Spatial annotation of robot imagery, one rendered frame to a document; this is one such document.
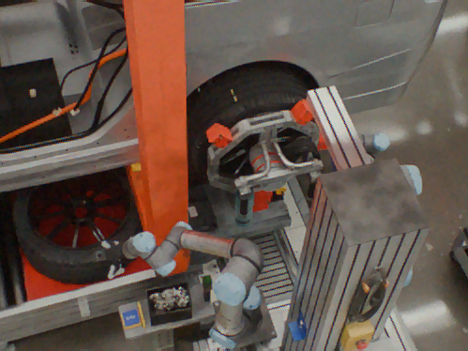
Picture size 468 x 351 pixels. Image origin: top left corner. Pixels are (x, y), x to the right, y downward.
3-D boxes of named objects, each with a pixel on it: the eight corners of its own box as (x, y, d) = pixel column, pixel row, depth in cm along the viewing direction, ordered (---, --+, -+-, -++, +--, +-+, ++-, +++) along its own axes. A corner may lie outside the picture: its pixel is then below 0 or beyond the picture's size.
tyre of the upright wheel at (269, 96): (321, 56, 382) (189, 71, 362) (339, 93, 370) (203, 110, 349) (290, 142, 434) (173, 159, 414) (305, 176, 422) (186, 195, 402)
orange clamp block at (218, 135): (228, 128, 364) (216, 122, 358) (234, 141, 360) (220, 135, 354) (218, 136, 367) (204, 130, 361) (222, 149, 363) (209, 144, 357)
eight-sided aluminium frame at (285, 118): (307, 169, 412) (320, 101, 368) (310, 178, 409) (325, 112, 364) (206, 192, 402) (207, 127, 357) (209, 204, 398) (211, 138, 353)
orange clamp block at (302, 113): (299, 114, 372) (311, 100, 367) (305, 126, 368) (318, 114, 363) (289, 111, 368) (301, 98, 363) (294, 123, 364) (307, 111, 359)
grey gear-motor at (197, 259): (199, 211, 454) (199, 176, 425) (219, 274, 432) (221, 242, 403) (168, 219, 450) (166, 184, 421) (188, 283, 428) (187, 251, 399)
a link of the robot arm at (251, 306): (265, 304, 331) (267, 289, 320) (249, 329, 325) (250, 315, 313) (240, 290, 334) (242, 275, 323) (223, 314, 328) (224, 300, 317)
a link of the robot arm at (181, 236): (268, 234, 285) (172, 215, 316) (252, 256, 279) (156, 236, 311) (279, 254, 291) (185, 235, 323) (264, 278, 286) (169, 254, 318)
